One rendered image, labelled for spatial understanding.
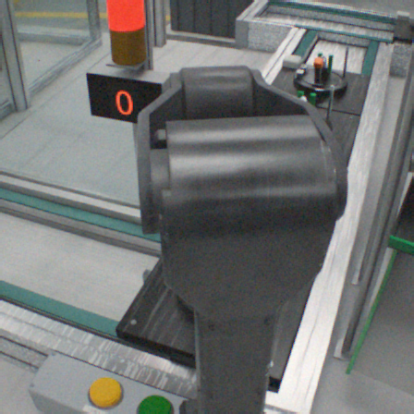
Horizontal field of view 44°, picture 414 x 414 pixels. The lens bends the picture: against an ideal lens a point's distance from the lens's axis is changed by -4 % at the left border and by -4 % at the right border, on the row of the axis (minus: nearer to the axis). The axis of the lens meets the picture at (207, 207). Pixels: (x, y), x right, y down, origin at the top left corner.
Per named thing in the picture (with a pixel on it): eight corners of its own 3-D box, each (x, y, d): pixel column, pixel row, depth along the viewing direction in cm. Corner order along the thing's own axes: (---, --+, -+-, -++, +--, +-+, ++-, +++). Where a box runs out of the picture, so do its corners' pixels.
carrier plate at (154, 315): (279, 388, 68) (281, 379, 66) (115, 336, 74) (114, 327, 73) (318, 267, 85) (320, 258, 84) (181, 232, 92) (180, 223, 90)
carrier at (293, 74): (359, 122, 122) (367, 74, 114) (261, 103, 128) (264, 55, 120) (370, 81, 139) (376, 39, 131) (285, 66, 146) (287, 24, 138)
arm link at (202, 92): (352, 213, 21) (316, -21, 22) (140, 228, 20) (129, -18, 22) (247, 261, 49) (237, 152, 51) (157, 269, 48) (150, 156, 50)
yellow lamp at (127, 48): (137, 67, 71) (134, 34, 68) (105, 63, 73) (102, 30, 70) (152, 54, 75) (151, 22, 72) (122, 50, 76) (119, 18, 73)
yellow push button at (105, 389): (113, 415, 64) (111, 407, 63) (86, 404, 65) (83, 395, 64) (127, 390, 67) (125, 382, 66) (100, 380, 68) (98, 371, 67)
